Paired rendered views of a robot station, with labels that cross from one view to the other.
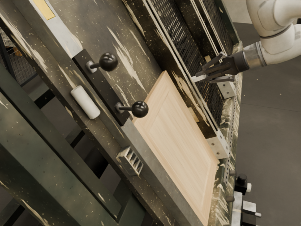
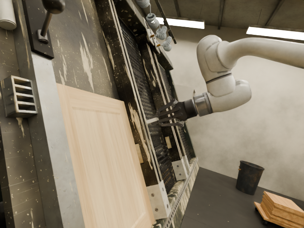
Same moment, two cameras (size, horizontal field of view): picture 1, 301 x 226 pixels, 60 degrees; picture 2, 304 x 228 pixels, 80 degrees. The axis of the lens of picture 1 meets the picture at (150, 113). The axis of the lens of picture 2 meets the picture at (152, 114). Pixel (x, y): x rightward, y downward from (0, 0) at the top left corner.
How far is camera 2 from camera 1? 0.53 m
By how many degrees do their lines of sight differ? 35
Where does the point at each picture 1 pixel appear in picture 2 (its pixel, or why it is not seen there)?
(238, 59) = (187, 102)
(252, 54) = (200, 97)
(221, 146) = (160, 199)
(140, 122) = (68, 92)
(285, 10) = (226, 49)
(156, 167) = (55, 130)
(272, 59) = (216, 102)
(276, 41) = (220, 84)
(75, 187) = not seen: outside the picture
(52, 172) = not seen: outside the picture
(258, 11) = (205, 54)
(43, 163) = not seen: outside the picture
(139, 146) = (45, 90)
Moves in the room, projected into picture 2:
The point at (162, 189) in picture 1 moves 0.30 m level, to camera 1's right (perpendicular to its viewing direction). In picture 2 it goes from (48, 164) to (205, 206)
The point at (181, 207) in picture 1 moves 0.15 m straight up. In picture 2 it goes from (66, 215) to (87, 135)
